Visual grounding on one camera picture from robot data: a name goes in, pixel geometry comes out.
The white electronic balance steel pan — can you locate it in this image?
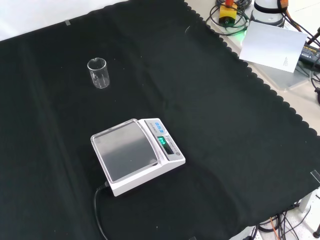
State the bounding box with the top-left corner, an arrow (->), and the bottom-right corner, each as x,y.
90,117 -> 186,198

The black power adapter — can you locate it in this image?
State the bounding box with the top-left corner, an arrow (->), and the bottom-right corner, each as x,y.
298,43 -> 320,67

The black bench cloth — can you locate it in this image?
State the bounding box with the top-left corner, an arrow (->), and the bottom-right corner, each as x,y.
0,0 -> 320,240

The pale white board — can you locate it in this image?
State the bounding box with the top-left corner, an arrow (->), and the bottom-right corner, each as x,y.
238,20 -> 308,74

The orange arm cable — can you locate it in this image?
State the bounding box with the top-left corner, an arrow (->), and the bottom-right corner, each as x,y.
276,0 -> 304,32

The black floor cable bundle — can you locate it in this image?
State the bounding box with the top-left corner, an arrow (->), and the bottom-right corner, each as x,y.
249,205 -> 320,240

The black balance power cable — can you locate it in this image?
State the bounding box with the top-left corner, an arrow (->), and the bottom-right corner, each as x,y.
93,183 -> 110,240

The clear plastic cloth clip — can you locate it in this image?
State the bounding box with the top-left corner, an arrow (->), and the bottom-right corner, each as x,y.
309,169 -> 320,186

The grey table leg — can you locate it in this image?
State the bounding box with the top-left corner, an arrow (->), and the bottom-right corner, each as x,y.
298,186 -> 320,214

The yellow stop button box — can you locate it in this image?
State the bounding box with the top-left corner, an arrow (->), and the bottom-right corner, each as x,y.
218,0 -> 239,27

